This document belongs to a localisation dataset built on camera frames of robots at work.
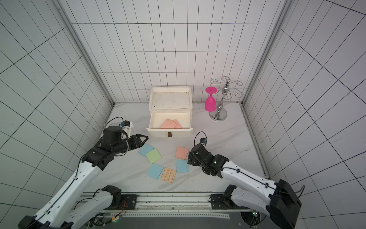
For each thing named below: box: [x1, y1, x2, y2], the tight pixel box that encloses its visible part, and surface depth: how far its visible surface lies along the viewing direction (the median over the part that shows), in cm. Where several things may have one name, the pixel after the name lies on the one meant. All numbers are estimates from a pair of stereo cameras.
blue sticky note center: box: [176, 159, 190, 173], surface depth 87 cm
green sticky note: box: [145, 147, 162, 165], surface depth 92 cm
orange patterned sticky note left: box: [160, 166, 177, 184], surface depth 83 cm
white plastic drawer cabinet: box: [148, 86, 193, 113], surface depth 91 cm
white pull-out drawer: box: [146, 112, 194, 138], surface depth 87 cm
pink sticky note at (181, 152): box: [174, 145, 190, 160], surface depth 93 cm
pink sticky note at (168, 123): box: [160, 118, 178, 129], surface depth 88 cm
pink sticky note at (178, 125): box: [172, 118, 183, 129], surface depth 88 cm
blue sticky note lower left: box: [146, 163, 164, 180], surface depth 85 cm
